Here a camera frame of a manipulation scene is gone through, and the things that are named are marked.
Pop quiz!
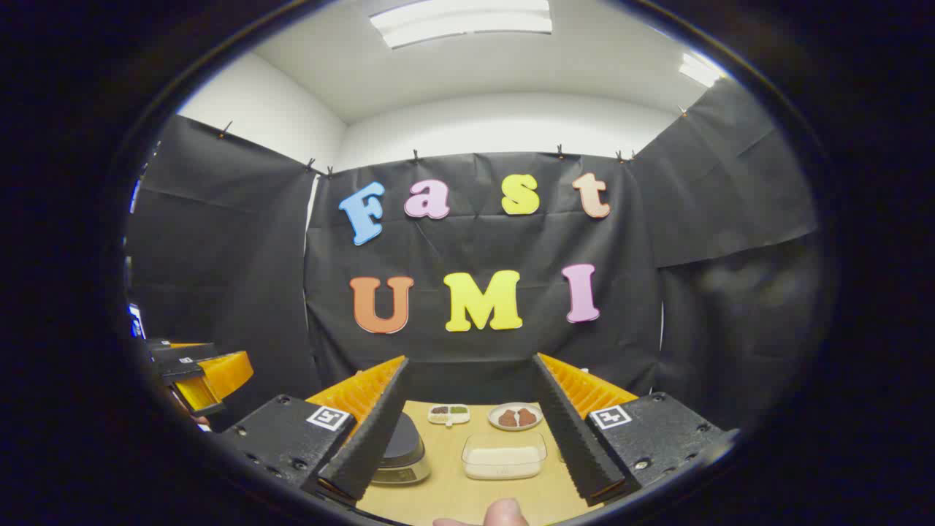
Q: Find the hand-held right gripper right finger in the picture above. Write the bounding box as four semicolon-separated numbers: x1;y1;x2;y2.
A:
530;353;740;507

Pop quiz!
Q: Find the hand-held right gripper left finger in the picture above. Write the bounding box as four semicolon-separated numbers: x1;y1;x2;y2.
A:
218;356;411;503

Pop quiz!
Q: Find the black and silver rice cooker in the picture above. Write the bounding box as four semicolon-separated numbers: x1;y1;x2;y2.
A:
369;412;432;487

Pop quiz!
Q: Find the clear plastic rice container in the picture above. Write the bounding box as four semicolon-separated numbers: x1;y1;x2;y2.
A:
461;432;548;481

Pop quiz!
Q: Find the white round plate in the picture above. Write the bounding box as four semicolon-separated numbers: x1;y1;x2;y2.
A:
488;403;543;432

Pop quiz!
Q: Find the white divided condiment dish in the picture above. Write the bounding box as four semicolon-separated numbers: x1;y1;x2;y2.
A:
427;404;472;426

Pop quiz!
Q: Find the black backdrop cloth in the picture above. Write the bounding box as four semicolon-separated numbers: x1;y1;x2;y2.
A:
124;77;819;432

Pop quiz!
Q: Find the small ceiling light panel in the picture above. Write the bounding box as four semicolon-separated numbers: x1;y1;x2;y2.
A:
678;51;724;88

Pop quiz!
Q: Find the large ceiling light panel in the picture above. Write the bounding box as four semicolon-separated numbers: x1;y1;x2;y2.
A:
369;0;554;50

